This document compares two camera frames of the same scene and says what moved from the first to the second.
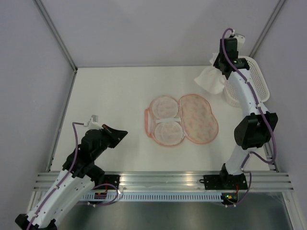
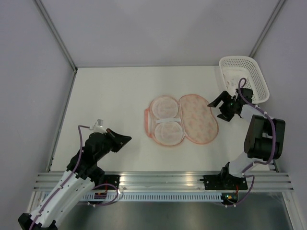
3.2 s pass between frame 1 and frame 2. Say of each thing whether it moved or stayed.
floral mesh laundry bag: stayed
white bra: moved
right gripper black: moved
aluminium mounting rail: stayed
